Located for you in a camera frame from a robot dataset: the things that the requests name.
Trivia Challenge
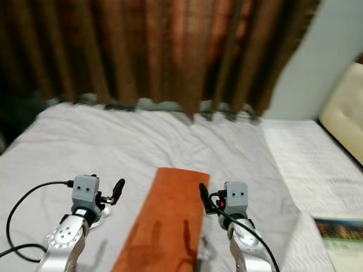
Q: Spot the grey bed blanket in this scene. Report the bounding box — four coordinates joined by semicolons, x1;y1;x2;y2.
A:
0;102;339;272

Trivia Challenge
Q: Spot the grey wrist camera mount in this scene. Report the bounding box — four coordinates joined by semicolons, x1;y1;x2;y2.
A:
224;181;250;219
71;175;102;208

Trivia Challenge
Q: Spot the cream padded headboard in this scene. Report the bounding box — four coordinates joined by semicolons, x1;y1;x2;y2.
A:
319;54;363;151

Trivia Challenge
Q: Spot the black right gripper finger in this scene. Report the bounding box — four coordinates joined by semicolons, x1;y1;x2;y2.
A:
199;183;214;215

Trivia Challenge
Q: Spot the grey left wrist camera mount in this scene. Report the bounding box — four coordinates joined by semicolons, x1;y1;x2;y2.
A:
71;175;102;208

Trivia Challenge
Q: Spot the brown pleated curtain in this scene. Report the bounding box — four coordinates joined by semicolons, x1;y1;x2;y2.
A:
0;0;322;123

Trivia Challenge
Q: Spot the white book with city photo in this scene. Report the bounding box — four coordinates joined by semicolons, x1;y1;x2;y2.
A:
312;216;363;272

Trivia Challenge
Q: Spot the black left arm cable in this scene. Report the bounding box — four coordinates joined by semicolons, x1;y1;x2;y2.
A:
0;180;75;259

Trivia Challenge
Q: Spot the white patterned mattress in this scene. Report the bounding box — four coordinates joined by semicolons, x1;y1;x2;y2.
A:
261;119;363;223

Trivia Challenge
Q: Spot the orange pillow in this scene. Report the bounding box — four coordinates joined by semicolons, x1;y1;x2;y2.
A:
111;167;210;272

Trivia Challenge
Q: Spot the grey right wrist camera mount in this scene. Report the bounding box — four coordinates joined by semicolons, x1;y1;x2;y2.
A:
224;181;250;219

